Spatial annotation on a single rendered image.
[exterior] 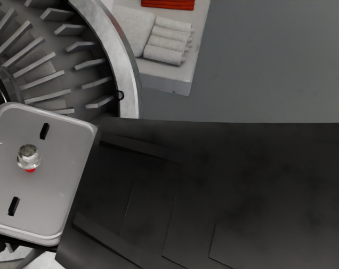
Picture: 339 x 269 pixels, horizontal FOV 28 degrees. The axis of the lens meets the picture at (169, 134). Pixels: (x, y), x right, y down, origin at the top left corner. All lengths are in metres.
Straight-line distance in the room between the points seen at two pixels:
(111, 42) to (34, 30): 0.08
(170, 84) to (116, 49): 0.37
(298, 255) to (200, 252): 0.06
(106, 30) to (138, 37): 0.38
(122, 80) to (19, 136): 0.17
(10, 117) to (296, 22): 0.82
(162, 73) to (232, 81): 0.38
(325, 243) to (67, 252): 0.15
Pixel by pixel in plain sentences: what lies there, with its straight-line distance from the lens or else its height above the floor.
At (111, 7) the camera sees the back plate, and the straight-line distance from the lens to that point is 0.60.
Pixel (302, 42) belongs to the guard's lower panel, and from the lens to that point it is 1.21.
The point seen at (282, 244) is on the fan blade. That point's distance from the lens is 0.39.
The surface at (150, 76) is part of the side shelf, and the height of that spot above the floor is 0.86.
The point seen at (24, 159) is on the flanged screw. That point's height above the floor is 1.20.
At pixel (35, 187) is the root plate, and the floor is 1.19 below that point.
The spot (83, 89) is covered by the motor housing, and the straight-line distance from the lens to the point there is 0.52.
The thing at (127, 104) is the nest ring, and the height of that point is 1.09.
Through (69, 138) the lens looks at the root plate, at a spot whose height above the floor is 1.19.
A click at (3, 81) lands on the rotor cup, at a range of 0.44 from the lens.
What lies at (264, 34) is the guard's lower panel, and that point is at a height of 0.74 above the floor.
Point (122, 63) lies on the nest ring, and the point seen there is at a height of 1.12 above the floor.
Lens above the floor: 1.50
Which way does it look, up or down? 49 degrees down
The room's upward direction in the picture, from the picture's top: 8 degrees clockwise
